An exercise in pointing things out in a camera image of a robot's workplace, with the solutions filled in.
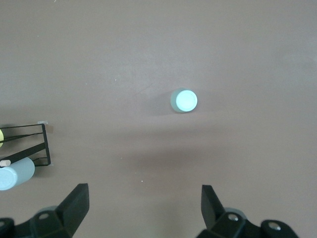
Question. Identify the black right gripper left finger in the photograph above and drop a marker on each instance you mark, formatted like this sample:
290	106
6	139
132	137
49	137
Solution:
71	210

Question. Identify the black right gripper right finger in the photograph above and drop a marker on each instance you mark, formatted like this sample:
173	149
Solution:
213	215

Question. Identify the pale green plastic cup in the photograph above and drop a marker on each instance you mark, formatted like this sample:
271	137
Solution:
185	100

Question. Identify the grey plastic cup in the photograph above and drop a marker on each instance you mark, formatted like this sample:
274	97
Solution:
22	171

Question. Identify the brown tape piece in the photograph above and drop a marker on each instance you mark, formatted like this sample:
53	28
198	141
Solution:
50	129

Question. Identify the clear tape piece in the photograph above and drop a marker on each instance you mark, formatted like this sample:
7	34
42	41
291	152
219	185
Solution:
42	122

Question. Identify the yellow plastic cup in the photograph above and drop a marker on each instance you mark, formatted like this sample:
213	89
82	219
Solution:
1	137

